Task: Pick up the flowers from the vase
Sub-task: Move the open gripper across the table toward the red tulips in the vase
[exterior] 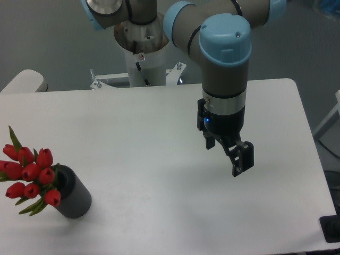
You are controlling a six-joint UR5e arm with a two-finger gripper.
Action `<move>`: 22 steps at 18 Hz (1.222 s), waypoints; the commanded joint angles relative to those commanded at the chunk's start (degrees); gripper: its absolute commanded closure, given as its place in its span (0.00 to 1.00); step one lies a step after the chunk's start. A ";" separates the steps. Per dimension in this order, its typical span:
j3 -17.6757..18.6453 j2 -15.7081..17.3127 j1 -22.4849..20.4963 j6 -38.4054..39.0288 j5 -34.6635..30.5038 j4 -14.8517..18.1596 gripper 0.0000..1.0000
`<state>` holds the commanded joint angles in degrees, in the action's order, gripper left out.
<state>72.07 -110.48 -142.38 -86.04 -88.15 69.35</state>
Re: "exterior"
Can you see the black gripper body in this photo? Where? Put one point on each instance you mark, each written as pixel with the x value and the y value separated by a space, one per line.
pixel 222 125

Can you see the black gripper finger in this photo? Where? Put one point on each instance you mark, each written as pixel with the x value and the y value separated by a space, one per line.
pixel 241 153
pixel 209 138

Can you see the red tulip bouquet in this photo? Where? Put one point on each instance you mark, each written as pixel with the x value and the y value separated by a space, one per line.
pixel 33 174

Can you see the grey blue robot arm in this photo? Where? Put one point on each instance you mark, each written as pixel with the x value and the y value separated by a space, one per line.
pixel 215 35

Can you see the dark grey ribbed vase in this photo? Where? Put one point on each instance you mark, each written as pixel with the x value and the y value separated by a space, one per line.
pixel 76 199

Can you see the black table corner device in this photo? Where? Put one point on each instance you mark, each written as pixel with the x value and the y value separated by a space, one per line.
pixel 330 228

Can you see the white chair armrest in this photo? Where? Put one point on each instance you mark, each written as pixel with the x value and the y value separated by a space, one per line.
pixel 27 81

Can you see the white frame at right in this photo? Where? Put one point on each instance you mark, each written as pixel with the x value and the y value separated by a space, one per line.
pixel 328 121

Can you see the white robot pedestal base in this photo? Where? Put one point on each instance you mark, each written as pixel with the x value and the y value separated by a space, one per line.
pixel 144 48

